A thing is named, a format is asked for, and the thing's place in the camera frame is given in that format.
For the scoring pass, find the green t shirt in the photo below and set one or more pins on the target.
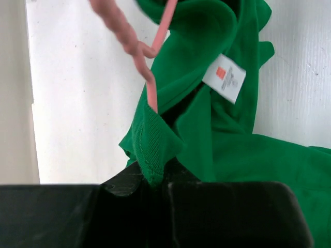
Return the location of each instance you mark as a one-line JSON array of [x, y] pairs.
[[210, 136]]

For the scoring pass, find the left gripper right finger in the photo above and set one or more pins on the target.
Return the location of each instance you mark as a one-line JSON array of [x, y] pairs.
[[229, 214]]

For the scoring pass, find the pink wire hanger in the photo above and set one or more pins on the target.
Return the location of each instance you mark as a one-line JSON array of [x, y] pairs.
[[115, 21]]

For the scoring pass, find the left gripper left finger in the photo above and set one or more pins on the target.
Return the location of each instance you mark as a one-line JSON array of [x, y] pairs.
[[76, 215]]

